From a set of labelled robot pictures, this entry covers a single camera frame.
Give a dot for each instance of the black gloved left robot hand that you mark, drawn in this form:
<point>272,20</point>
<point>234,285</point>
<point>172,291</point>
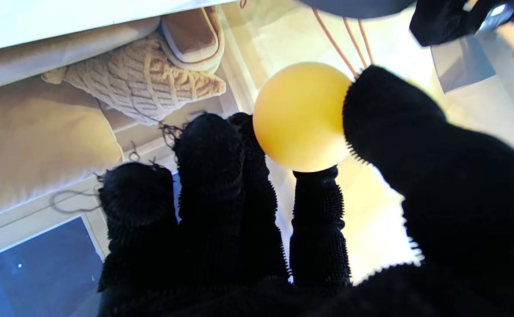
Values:
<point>442,20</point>

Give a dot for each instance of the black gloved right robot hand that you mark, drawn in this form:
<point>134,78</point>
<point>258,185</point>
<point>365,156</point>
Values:
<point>459,211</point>

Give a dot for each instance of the orange ping pong ball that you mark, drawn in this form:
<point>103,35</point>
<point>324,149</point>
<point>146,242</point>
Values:
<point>301,119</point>

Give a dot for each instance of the printed living room backdrop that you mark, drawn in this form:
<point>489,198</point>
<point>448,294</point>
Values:
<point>41,132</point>

